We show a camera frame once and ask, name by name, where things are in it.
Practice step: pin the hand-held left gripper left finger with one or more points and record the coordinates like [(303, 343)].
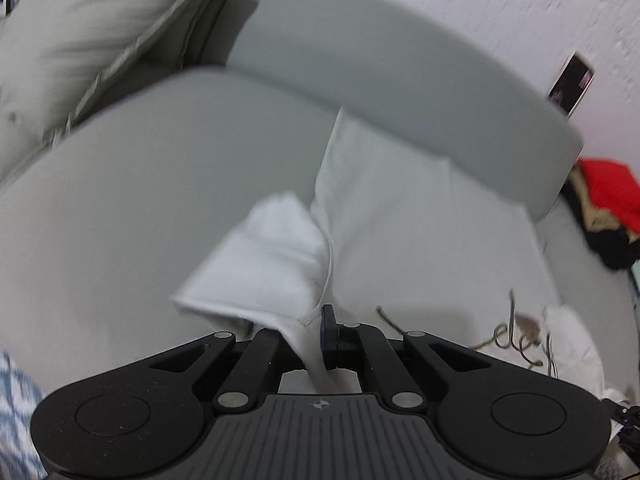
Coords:
[(265, 351)]

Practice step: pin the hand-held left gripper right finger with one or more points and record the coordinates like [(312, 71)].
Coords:
[(328, 331)]

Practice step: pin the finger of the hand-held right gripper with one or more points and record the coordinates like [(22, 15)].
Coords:
[(622, 412)]

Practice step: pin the white garment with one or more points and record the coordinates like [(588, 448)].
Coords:
[(280, 265)]

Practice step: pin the black cloth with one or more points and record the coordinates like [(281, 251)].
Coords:
[(615, 250)]

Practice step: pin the grey sofa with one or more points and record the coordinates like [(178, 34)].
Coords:
[(150, 185)]

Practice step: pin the red cloth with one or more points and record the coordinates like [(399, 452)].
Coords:
[(612, 187)]

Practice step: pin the blue white patterned cloth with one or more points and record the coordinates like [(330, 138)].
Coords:
[(17, 410)]

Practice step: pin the grey pillow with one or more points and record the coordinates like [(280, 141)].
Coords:
[(75, 45)]

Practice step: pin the wall picture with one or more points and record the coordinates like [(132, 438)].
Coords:
[(570, 85)]

